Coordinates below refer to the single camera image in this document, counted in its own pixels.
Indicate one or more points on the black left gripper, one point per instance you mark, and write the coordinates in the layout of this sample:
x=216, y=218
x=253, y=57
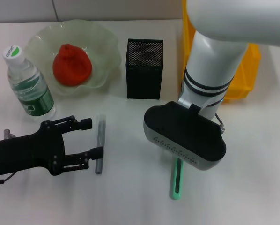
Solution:
x=25, y=152

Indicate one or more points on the clear bottle with green label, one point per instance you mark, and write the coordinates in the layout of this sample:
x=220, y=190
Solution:
x=32, y=98

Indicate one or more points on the red-orange soft orange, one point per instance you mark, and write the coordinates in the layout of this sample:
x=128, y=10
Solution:
x=72, y=68

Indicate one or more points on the mint green utility knife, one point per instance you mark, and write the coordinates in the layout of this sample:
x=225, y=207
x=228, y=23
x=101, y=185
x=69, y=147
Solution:
x=175, y=194

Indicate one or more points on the grey metallic pen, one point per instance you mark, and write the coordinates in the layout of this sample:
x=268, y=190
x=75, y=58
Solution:
x=100, y=138

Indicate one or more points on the black mesh pen holder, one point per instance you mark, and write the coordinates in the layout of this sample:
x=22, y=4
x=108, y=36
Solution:
x=143, y=77

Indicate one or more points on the pale green glass fruit plate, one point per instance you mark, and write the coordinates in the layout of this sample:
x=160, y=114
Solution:
x=102, y=47

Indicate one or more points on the yellow plastic bin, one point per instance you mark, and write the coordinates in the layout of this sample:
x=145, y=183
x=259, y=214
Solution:
x=247, y=70

